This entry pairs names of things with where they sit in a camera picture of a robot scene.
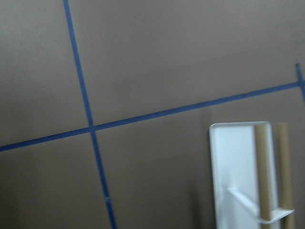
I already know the white towel rack stand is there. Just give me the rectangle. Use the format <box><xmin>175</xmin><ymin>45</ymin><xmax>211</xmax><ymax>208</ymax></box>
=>
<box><xmin>209</xmin><ymin>121</ymin><xmax>294</xmax><ymax>229</ymax></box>

